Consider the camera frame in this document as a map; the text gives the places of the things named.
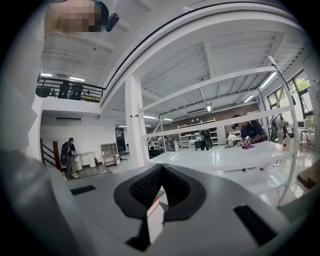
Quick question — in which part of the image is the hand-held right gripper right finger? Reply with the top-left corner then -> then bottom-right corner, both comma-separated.
161,163 -> 208,223

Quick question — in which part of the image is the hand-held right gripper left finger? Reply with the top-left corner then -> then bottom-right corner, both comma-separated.
113,163 -> 164,252

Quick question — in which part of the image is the white glossy table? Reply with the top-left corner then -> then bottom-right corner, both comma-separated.
149,140 -> 299,176

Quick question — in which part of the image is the white cubby cabinet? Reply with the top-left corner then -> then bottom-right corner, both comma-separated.
100,142 -> 121,167

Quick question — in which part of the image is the white waste bin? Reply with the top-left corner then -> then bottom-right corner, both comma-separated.
86,151 -> 97,169

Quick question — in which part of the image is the white storage shelf unit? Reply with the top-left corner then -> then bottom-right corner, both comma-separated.
177,117 -> 219,149

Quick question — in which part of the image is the stair railing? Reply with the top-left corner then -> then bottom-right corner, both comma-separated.
39,137 -> 63,173

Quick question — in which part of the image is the black balcony railing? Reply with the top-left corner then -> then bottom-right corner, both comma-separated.
36,76 -> 107,101

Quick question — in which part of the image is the wooden furniture piece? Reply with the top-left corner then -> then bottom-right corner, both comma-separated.
296,165 -> 320,190

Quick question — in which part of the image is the red stool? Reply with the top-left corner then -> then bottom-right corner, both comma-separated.
298,129 -> 311,151

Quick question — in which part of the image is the person's head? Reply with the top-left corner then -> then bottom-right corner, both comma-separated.
44,0 -> 110,39

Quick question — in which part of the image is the black head-worn camera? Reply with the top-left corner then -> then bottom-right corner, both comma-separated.
104,12 -> 120,33

